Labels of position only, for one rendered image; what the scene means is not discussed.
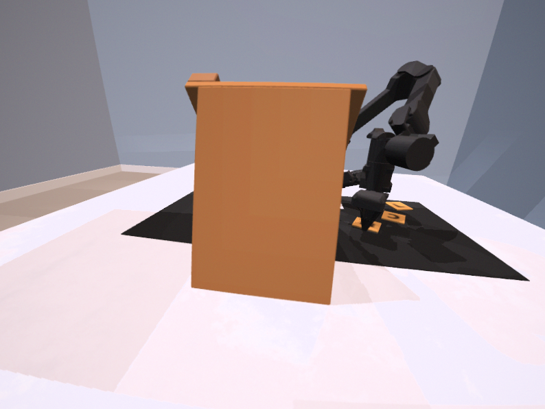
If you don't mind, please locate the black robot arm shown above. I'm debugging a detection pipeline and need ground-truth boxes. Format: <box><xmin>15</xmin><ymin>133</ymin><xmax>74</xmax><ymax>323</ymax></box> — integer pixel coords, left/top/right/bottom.
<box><xmin>342</xmin><ymin>60</ymin><xmax>441</xmax><ymax>188</ymax></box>

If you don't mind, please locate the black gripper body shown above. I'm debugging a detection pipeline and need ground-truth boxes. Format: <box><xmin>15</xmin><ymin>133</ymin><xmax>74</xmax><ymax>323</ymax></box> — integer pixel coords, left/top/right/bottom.
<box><xmin>351</xmin><ymin>160</ymin><xmax>395</xmax><ymax>212</ymax></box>

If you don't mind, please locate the orange rectangular board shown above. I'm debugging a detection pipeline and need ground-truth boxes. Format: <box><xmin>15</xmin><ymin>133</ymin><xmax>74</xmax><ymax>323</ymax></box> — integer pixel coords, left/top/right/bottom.
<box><xmin>185</xmin><ymin>73</ymin><xmax>368</xmax><ymax>305</ymax></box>

